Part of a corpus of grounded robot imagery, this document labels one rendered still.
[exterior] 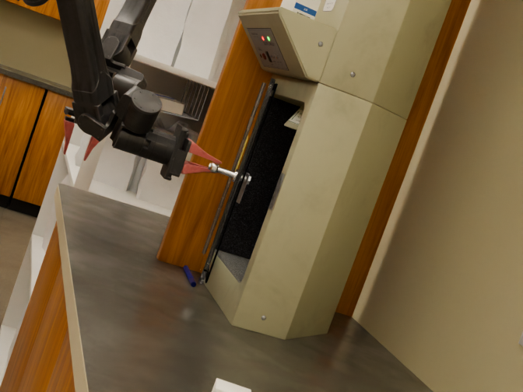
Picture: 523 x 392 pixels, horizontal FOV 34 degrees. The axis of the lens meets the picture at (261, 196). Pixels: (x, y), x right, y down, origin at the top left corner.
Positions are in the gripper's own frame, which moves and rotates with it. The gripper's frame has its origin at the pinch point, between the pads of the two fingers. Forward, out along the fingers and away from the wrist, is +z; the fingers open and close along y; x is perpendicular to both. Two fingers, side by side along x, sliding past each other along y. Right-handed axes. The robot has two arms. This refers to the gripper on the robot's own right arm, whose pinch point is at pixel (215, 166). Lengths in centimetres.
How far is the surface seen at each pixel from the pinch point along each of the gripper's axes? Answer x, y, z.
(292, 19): -12.2, 29.7, 1.2
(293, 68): -5.7, 22.1, 6.2
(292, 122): 0.3, 12.8, 11.5
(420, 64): -0.5, 32.0, 32.1
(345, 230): -5.2, -3.4, 27.6
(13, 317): 212, -108, -12
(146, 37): 130, 22, -6
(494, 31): 15, 47, 52
